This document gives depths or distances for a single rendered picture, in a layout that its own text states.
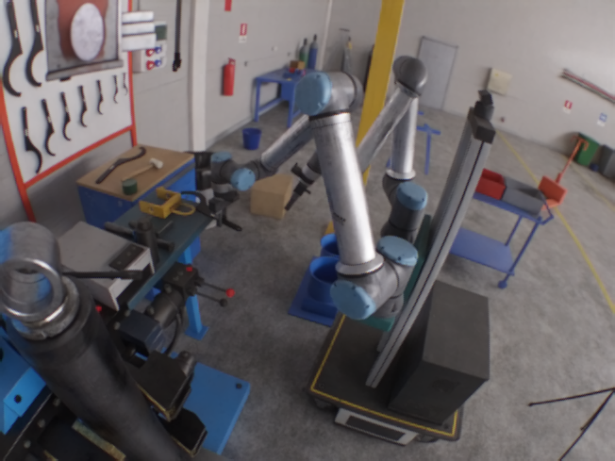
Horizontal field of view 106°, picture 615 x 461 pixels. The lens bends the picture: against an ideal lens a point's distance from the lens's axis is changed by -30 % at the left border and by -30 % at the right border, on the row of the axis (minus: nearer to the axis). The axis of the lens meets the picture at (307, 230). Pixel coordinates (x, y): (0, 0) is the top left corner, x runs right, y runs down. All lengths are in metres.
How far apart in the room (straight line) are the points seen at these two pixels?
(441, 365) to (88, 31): 1.52
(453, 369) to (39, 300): 1.45
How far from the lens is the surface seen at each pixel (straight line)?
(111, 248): 1.32
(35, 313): 0.69
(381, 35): 2.69
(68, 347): 0.70
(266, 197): 3.41
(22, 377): 1.09
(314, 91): 0.88
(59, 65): 0.50
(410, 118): 1.55
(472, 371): 1.56
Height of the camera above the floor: 1.97
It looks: 36 degrees down
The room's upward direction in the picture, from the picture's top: 9 degrees clockwise
